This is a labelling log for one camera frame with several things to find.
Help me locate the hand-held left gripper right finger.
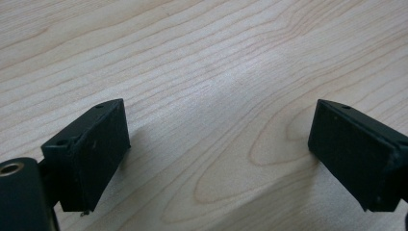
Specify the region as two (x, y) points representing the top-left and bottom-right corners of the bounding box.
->
(307, 98), (408, 213)

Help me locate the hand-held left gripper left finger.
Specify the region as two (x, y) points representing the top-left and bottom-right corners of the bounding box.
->
(40, 98), (132, 214)

